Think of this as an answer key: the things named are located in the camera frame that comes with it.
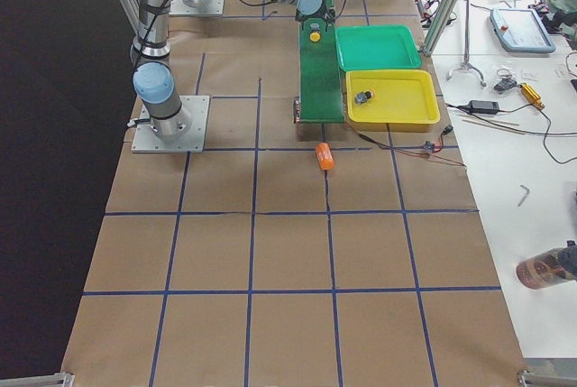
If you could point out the gold power resistor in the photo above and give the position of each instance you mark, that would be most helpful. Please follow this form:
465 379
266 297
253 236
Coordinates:
532 97

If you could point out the green conveyor belt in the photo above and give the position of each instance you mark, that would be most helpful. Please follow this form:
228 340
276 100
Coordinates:
320 99

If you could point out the metal hex key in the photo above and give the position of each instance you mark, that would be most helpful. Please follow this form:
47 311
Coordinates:
526 192

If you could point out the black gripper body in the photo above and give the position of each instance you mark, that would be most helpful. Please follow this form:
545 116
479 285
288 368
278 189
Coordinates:
314 26

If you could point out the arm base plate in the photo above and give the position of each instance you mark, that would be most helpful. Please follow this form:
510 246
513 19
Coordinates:
196 8
184 132

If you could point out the orange 4680 cylinder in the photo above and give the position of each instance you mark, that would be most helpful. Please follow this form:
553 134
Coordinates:
324 156

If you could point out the amber glass bottle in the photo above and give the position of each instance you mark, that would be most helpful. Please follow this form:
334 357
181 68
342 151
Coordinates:
550 268

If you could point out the metal rod stand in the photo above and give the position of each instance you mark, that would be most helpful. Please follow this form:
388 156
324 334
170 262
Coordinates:
465 65

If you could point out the aluminium frame post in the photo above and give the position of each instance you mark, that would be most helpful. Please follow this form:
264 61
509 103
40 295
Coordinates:
437 27

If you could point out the yellow plastic tray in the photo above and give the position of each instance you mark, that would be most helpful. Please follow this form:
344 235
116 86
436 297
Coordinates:
404 100

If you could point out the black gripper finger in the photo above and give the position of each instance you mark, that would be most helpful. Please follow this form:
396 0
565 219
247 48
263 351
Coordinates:
329 17
300 18

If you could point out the black power adapter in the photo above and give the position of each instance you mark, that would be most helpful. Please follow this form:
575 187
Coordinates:
484 107

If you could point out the green plastic tray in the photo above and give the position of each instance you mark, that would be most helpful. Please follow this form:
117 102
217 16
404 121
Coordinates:
376 47

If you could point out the blue teach pendant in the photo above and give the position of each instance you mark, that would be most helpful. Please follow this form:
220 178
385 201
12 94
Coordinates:
521 30

